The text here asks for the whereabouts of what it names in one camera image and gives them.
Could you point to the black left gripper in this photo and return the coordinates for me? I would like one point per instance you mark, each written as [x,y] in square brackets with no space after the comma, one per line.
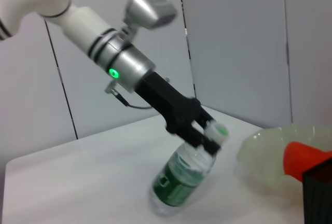
[168,102]

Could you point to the clear green-label water bottle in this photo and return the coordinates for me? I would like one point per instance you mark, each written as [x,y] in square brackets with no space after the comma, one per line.
[181,180]

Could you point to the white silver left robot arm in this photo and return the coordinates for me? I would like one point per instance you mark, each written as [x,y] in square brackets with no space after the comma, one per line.
[77,27]

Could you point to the pale green glass fruit bowl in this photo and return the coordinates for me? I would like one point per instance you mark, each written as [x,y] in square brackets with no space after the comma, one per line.
[262,156]

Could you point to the black mesh pen holder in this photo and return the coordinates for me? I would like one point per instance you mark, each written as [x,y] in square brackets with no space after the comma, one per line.
[319,198]

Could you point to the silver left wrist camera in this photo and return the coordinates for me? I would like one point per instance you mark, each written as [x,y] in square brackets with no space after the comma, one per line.
[151,8]

